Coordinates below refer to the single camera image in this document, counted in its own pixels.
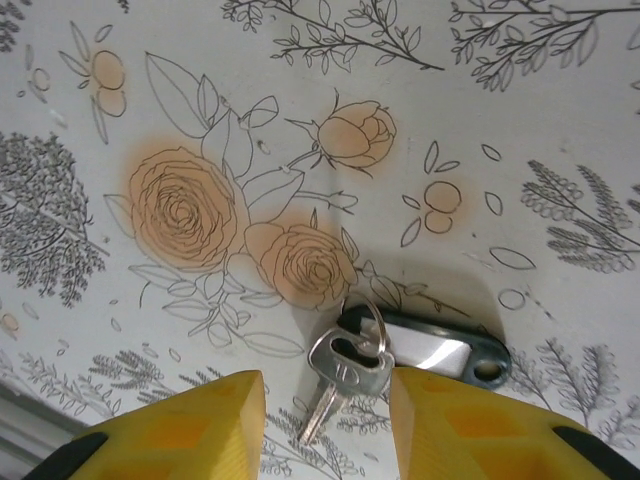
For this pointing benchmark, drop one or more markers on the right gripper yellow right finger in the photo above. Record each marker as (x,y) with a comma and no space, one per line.
(475,440)

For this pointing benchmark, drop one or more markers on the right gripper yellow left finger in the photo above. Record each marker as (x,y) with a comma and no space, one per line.
(190,435)

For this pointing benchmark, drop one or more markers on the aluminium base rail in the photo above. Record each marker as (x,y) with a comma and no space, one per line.
(20,430)

